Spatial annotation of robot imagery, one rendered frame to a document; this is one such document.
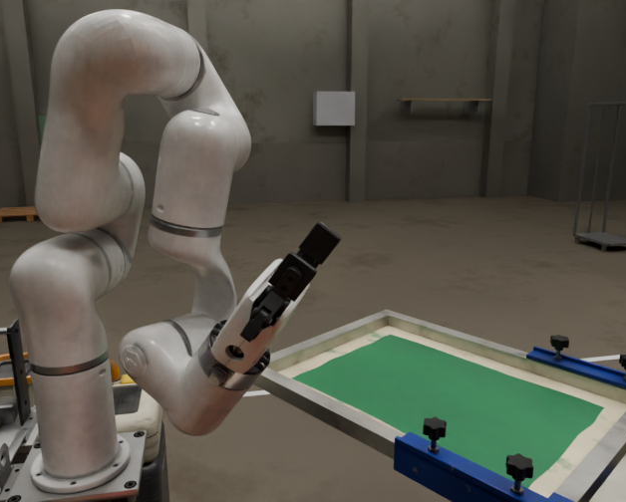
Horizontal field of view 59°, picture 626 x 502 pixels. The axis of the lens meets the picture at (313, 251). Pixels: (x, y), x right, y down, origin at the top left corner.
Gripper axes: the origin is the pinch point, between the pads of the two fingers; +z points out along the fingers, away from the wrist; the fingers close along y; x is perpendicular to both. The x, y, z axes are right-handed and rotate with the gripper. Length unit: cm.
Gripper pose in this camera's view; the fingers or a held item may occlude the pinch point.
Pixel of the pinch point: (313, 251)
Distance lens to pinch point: 55.4
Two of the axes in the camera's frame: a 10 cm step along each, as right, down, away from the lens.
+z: 5.4, -7.1, -4.6
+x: 7.9, 6.1, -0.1
